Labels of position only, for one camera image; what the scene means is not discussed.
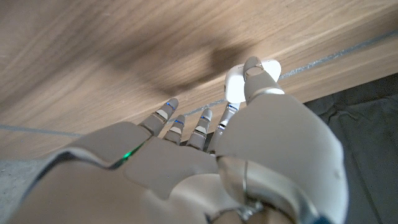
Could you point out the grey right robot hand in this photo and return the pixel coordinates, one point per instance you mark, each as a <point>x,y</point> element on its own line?
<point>174,180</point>

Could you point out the white AirPods case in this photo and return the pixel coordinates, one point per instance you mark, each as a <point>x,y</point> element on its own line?
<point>234,85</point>

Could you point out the black backdrop curtain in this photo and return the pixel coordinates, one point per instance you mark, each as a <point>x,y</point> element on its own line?
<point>367,130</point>

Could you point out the grey tape outline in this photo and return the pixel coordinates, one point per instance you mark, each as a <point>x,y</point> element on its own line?
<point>335,56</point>

